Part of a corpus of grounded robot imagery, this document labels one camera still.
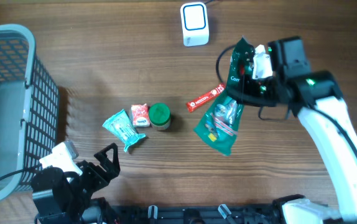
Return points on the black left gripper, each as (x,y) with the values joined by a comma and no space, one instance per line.
(112,168)

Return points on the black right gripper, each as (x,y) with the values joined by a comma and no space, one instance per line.
(245,87)

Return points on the light green wipes packet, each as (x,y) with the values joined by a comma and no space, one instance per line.
(120,125)

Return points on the red white small packet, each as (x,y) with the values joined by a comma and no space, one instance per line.
(140,116)

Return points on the green 3M gloves packet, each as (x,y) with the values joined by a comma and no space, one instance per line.
(219,126)

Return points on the green lidded jar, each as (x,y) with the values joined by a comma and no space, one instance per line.
(160,116)

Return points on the red Nescafe sachet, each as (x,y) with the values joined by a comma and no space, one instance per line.
(201,100)

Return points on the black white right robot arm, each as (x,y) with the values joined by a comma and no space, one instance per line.
(317,101)

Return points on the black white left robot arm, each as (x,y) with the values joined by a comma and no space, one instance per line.
(63,189)

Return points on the white barcode scanner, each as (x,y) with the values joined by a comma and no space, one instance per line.
(195,28)

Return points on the grey plastic shopping basket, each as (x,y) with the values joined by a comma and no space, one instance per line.
(29,105)

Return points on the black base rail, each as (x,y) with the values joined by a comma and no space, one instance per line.
(248,214)

